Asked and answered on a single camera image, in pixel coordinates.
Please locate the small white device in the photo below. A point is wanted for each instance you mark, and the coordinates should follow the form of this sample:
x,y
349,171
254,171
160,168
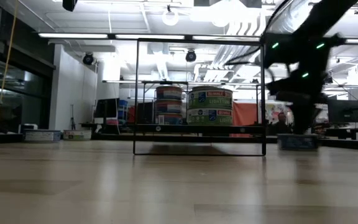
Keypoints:
x,y
30,127

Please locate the black overhead camera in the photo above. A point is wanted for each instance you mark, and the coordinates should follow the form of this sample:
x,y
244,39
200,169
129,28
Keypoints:
x,y
70,4

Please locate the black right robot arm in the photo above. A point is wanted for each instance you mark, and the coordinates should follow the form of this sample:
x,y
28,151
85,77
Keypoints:
x,y
328,15

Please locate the black monitor on desk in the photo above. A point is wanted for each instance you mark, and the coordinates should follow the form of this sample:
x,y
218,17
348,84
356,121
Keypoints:
x,y
106,108

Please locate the black tripod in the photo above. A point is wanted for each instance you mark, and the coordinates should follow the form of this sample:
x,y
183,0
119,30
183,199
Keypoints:
x,y
72,118

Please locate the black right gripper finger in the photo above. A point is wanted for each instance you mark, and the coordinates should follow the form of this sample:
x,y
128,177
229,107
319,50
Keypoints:
x,y
298,118
310,118

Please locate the black aluminium table frame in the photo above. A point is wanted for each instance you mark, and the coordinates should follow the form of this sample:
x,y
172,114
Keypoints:
x,y
117,137

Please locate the silver lid seafood can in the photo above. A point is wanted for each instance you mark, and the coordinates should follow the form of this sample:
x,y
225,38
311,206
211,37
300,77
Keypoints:
x,y
42,136
77,134

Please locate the orange partition panel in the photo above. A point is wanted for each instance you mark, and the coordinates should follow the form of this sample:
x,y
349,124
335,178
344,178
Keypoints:
x,y
244,113

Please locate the green label tuna can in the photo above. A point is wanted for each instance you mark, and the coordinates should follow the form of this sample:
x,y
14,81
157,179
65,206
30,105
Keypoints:
x,y
210,117
210,99

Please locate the black ceiling spotlight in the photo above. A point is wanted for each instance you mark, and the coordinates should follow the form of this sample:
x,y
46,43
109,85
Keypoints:
x,y
190,56
88,58

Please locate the colourful wall poster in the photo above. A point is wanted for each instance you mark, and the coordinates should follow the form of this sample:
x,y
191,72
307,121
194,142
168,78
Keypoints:
x,y
272,113

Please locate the person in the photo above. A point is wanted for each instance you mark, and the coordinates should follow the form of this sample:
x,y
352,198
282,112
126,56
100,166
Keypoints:
x,y
281,121

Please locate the wooden shelf with black frames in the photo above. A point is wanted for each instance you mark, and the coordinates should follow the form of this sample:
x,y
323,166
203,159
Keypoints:
x,y
166,129

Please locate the black monitor on arm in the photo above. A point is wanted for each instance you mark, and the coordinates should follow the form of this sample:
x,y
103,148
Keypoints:
x,y
344,111

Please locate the shelving with blue bins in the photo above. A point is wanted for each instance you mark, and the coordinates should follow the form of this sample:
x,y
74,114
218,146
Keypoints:
x,y
123,109

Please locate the silver pull-tab lid can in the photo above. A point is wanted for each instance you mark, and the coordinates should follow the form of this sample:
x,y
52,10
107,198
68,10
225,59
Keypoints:
x,y
297,142

